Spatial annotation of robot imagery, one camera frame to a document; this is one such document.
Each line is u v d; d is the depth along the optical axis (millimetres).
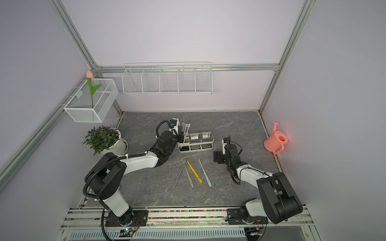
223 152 821
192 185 843
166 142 661
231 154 706
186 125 912
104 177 464
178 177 866
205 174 870
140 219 732
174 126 743
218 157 831
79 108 708
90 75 846
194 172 887
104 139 824
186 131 930
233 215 741
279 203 422
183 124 907
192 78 1040
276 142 912
